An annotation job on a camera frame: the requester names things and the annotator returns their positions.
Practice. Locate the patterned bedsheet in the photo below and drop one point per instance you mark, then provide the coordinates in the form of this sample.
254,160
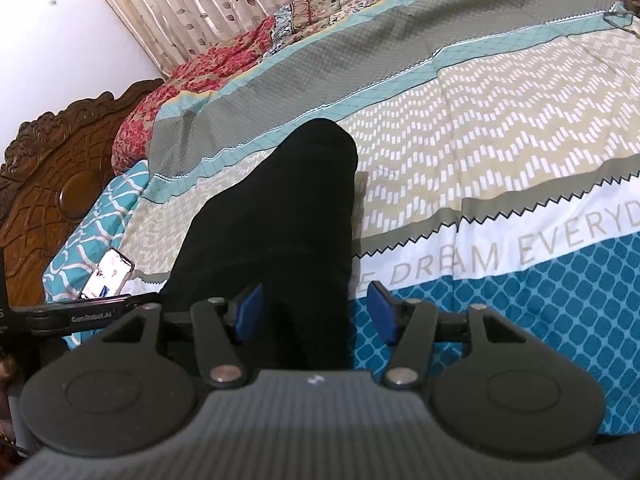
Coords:
498,162

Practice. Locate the black pants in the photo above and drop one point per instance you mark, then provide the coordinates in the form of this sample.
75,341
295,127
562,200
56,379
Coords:
287,226

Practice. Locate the red floral quilt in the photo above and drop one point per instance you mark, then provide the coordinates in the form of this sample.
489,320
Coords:
212,69

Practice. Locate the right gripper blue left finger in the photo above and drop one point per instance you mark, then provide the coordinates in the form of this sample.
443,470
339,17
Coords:
244,310

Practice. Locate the carved wooden headboard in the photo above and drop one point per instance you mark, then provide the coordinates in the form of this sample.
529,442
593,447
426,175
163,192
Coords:
52,174

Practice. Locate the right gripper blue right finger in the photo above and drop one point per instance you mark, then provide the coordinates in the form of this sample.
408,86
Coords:
387,313

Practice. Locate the teal patterned pillow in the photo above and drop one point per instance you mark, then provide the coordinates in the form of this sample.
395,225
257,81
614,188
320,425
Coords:
101,229

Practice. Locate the smartphone with lit screen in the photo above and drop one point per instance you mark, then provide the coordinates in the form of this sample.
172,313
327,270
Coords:
110,274

